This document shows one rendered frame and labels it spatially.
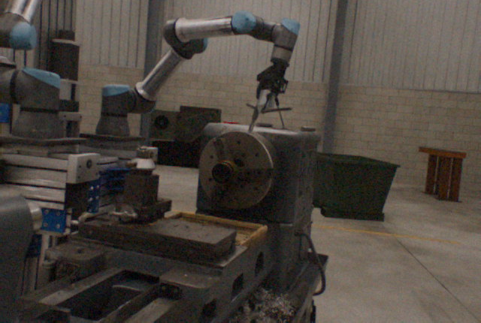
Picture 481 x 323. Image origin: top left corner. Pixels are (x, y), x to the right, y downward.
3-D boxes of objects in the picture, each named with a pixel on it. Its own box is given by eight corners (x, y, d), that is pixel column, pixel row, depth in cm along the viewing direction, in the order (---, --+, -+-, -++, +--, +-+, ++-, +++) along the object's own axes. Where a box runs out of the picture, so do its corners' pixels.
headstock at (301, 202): (234, 191, 256) (240, 124, 254) (316, 203, 240) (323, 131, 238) (189, 207, 200) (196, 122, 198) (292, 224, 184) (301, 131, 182)
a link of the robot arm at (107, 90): (94, 111, 203) (96, 81, 202) (118, 113, 214) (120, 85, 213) (112, 113, 196) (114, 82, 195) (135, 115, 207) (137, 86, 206)
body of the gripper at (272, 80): (267, 90, 165) (277, 58, 163) (257, 87, 172) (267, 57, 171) (284, 95, 168) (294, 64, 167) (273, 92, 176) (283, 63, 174)
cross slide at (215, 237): (107, 222, 140) (109, 208, 140) (236, 246, 126) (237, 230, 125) (69, 235, 124) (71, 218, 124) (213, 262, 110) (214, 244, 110)
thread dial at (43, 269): (45, 296, 117) (49, 257, 116) (56, 298, 116) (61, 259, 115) (33, 301, 113) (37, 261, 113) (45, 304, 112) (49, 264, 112)
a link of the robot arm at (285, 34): (286, 21, 173) (305, 25, 169) (278, 49, 175) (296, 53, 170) (276, 15, 167) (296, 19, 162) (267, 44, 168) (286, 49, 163)
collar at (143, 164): (137, 165, 131) (137, 155, 131) (161, 169, 129) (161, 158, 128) (121, 167, 124) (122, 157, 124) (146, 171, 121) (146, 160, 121)
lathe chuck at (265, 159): (198, 190, 191) (219, 121, 187) (265, 217, 181) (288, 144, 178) (189, 193, 183) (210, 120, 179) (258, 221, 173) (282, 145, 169)
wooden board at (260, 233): (179, 221, 174) (179, 210, 174) (266, 236, 163) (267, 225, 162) (136, 238, 146) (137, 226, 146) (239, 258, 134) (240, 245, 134)
